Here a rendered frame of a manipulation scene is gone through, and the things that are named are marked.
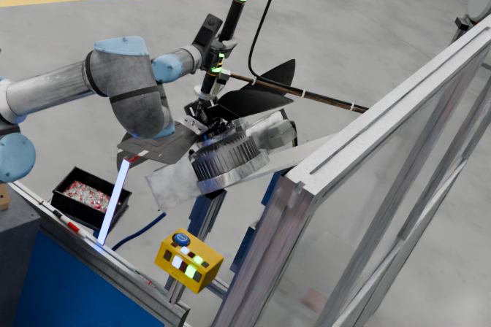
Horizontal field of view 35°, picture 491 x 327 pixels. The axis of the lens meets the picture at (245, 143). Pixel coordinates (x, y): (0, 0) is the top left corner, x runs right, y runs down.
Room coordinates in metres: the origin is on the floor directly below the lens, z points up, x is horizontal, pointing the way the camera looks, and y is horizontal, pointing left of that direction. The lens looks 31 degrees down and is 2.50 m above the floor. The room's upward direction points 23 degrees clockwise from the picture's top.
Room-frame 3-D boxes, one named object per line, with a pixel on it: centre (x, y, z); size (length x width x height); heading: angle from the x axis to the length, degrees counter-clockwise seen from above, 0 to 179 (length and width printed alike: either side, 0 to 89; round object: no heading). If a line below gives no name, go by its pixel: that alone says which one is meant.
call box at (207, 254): (1.75, 0.02, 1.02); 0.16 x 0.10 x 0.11; 71
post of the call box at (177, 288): (1.75, 0.02, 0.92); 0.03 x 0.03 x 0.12; 71
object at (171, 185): (2.13, 0.17, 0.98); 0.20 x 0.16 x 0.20; 71
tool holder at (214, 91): (2.19, 0.17, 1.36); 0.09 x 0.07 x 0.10; 106
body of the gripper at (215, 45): (2.08, 0.22, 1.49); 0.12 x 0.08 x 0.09; 161
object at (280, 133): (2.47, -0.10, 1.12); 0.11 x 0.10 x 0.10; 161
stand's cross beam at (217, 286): (2.24, -0.07, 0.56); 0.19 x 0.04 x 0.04; 71
